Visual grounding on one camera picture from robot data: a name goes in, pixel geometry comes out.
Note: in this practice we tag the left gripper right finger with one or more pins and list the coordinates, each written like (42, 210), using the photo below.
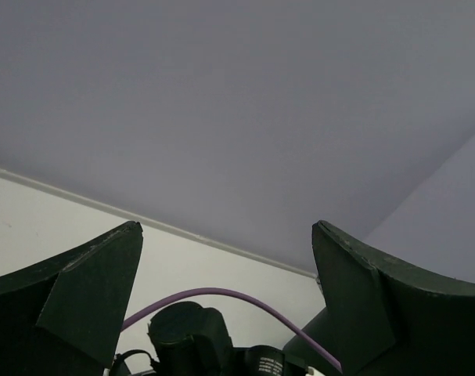
(389, 317)

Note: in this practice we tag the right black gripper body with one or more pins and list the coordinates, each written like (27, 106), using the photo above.
(188, 339)

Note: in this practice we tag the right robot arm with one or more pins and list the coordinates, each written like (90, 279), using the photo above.
(266, 360)

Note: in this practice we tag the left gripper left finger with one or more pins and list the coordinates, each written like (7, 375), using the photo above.
(63, 315)

